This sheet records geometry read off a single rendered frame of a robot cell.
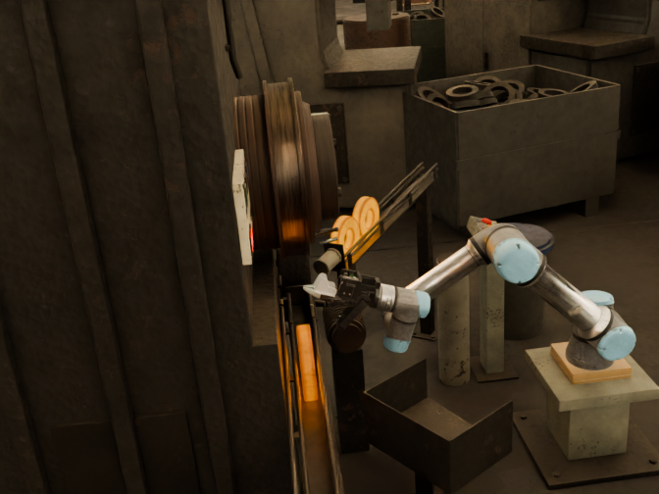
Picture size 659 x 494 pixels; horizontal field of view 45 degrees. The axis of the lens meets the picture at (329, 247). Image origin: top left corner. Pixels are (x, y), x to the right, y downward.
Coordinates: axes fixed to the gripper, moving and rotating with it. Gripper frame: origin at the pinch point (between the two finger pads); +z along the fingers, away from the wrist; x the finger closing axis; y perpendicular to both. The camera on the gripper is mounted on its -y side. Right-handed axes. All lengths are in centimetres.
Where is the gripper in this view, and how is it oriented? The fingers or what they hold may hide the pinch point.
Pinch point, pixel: (307, 290)
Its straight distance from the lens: 224.8
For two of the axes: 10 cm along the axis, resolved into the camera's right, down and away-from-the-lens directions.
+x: 0.9, 3.8, -9.2
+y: 2.3, -9.1, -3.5
